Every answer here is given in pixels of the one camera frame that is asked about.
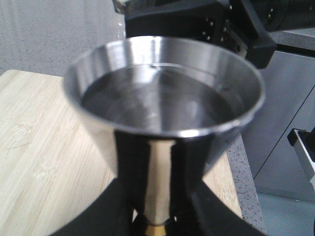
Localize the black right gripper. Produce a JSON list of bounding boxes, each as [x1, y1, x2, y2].
[[113, 0, 277, 69]]

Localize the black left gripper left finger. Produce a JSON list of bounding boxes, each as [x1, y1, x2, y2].
[[52, 177, 135, 236]]

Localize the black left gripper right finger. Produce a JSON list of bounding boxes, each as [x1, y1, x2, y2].
[[169, 177, 265, 236]]

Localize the steel double jigger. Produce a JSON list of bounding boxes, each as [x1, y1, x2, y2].
[[63, 36, 265, 236]]

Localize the wooden cutting board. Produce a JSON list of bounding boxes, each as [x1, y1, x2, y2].
[[0, 69, 243, 236]]

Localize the grey cabinet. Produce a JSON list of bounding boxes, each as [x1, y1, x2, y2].
[[241, 29, 315, 202]]

